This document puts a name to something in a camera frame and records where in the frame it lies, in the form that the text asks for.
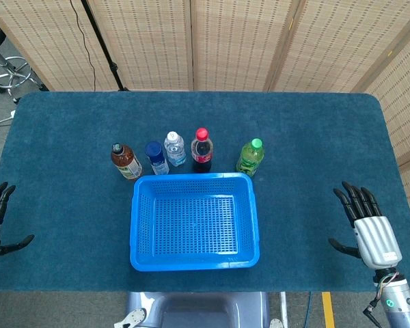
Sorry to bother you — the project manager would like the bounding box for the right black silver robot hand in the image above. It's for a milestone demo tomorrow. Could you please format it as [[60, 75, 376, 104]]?
[[329, 181, 403, 271]]

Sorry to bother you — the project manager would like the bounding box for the green tea bottle green cap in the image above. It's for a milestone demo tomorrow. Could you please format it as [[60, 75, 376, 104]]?
[[235, 137, 266, 178]]

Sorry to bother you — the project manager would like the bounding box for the brown tea bottle black cap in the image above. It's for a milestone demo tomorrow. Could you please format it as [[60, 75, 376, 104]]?
[[110, 143, 144, 181]]

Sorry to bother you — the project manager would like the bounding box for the white bottle dark blue cap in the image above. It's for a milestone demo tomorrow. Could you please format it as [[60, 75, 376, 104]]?
[[144, 141, 170, 176]]

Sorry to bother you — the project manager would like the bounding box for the cola bottle red cap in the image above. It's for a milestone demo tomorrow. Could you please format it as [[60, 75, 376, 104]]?
[[191, 128, 214, 174]]

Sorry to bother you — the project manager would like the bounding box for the clear water bottle white cap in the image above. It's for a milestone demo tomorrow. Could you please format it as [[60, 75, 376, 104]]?
[[163, 131, 187, 167]]

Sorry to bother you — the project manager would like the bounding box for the blue perforated plastic basket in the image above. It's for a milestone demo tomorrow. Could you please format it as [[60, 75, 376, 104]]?
[[129, 172, 261, 273]]

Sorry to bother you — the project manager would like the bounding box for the yellow floor tape strip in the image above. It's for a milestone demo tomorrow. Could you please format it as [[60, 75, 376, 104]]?
[[321, 292, 336, 328]]

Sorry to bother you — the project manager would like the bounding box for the white pole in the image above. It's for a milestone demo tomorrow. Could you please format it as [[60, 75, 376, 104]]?
[[279, 292, 290, 328]]

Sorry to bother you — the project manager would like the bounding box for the teal carpet table mat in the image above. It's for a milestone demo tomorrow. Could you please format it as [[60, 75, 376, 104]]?
[[0, 91, 410, 294]]

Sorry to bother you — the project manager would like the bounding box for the grey-blue robot torso base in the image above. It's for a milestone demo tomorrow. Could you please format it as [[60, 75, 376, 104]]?
[[114, 291, 284, 328]]

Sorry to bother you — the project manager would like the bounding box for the black tripod stand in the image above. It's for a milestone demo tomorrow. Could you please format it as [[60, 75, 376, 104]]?
[[80, 0, 129, 92]]

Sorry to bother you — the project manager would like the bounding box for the bamboo folding screen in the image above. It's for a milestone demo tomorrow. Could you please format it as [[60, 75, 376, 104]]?
[[0, 0, 410, 249]]

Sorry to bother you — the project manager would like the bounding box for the black cable with plug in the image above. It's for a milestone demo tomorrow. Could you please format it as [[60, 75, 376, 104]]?
[[361, 296, 390, 328]]

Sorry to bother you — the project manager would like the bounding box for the blue floor cable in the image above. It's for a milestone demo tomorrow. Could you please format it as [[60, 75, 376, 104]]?
[[302, 292, 312, 328]]

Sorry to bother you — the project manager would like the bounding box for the white floor cable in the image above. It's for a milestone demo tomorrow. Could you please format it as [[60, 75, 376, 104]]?
[[0, 109, 16, 130]]

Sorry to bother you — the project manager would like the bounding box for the thin black hanging cable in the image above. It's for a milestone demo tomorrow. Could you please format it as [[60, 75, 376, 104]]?
[[69, 0, 96, 92]]

